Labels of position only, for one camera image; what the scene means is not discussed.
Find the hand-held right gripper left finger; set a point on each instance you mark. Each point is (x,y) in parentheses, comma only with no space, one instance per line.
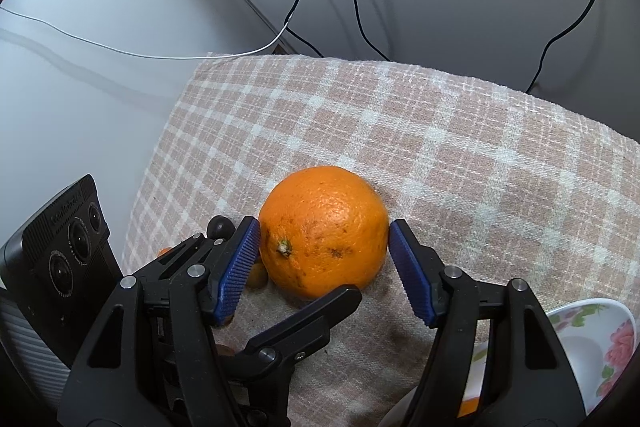
(235,272)

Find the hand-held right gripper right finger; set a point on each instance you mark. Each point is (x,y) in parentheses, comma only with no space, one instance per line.
(410,277)

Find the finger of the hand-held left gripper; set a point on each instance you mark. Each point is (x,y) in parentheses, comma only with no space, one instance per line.
(300,327)
(220,228)

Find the small tangerine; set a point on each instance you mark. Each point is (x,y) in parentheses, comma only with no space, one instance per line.
(165,252)
(257,277)

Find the large orange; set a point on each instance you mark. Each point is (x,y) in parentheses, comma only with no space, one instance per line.
(325,232)

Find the white floral plate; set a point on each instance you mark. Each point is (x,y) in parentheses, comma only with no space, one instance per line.
(590,347)

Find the medium orange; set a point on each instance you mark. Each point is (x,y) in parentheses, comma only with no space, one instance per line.
(470,408)

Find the beige checked cloth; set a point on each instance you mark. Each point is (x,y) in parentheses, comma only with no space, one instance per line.
(400,132)

